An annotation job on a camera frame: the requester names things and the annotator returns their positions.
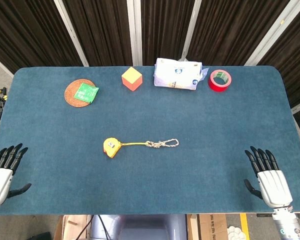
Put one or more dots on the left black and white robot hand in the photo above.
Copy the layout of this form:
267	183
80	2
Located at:
0	180

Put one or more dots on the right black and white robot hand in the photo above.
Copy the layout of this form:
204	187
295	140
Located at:
275	185

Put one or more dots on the yellow tape measure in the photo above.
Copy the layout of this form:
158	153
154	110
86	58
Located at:
111	148

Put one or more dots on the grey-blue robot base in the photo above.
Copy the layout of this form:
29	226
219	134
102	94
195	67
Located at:
150	227

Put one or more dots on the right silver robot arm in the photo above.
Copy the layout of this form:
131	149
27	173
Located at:
287	225

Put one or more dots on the red tape roll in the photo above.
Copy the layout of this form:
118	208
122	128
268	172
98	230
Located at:
212	86

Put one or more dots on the white flower-shaped tray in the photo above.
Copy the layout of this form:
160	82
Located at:
237	233

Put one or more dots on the brown cardboard box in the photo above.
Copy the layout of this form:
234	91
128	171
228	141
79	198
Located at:
212	227

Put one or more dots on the light wooden crate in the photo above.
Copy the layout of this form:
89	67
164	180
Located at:
72	227

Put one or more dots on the light wooden plank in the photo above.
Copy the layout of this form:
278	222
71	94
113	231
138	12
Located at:
193	227

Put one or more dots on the round woven brown coaster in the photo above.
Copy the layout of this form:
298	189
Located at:
70	97

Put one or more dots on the green foil packet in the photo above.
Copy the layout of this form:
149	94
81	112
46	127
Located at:
86	92

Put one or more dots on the blue felt table cover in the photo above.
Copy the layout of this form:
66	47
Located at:
150	120

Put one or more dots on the white tissue pack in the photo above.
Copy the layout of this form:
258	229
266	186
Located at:
175	75

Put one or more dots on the orange and yellow cube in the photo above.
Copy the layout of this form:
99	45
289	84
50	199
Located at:
132	80

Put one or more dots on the dark brown pleated curtain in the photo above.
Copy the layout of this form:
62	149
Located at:
107	30

